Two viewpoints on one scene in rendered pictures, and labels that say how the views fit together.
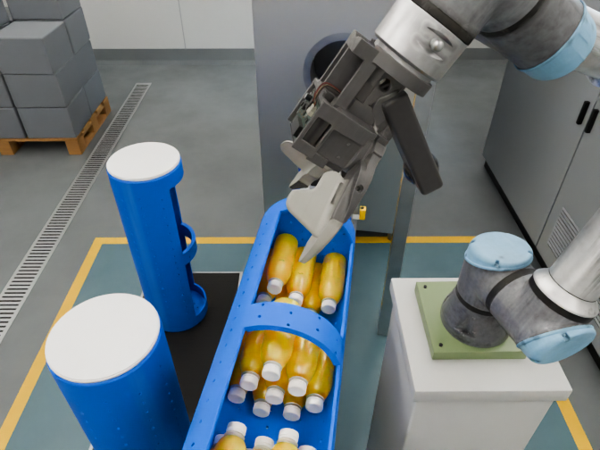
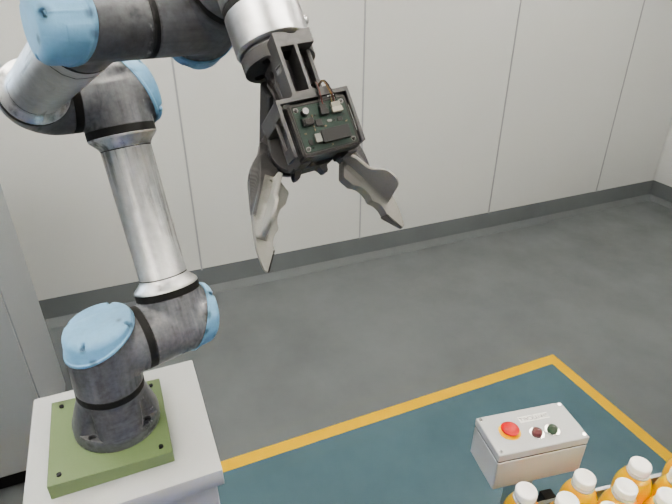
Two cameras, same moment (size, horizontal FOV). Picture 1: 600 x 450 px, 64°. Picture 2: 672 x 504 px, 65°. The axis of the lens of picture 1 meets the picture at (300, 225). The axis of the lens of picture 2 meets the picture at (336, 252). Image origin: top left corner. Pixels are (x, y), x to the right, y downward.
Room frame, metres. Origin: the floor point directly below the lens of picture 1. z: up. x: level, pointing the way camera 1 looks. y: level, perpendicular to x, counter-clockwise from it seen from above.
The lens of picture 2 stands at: (0.59, 0.43, 1.94)
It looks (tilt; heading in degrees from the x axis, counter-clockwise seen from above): 29 degrees down; 247
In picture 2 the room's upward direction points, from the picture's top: straight up
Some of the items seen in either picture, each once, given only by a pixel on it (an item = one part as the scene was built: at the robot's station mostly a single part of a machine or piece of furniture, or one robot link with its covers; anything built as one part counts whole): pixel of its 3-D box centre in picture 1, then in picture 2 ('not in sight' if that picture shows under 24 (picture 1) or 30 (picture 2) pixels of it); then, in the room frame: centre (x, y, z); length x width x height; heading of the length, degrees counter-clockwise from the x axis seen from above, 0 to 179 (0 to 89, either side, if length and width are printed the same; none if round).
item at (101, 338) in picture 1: (104, 334); not in sight; (0.77, 0.50, 1.03); 0.28 x 0.28 x 0.01
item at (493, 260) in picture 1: (495, 270); (106, 349); (0.68, -0.39, 1.35); 0.13 x 0.12 x 0.14; 19
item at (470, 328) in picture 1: (479, 304); (113, 400); (0.70, -0.39, 1.23); 0.15 x 0.15 x 0.10
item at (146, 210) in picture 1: (163, 245); not in sight; (1.61, 0.61, 0.59); 0.28 x 0.28 x 0.88
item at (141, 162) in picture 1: (144, 161); not in sight; (1.61, 0.61, 1.03); 0.28 x 0.28 x 0.01
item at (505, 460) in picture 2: not in sight; (527, 443); (-0.07, -0.13, 1.05); 0.20 x 0.10 x 0.10; 171
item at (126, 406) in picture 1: (140, 423); not in sight; (0.77, 0.50, 0.59); 0.28 x 0.28 x 0.88
